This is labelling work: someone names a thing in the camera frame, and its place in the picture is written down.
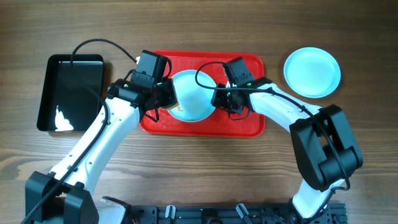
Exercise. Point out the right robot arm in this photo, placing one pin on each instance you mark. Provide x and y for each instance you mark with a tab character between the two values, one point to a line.
326	151

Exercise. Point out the red plastic tray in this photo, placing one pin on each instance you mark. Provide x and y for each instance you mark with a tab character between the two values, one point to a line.
217	124

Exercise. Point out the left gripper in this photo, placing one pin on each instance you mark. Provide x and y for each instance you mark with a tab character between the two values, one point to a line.
170	97

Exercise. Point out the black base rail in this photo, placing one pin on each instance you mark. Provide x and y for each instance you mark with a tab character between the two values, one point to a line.
277	213

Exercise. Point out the black rectangular water tray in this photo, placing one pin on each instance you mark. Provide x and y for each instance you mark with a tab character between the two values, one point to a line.
66	105

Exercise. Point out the green orange sponge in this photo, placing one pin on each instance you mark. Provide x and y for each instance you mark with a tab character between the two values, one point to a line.
170	107

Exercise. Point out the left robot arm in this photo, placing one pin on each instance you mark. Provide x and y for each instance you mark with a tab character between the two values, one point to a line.
65	194

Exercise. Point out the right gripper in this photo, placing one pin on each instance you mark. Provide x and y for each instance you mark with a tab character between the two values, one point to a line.
217	100

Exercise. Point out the white plate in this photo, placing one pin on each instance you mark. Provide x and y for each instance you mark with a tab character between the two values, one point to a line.
312	72
194	101

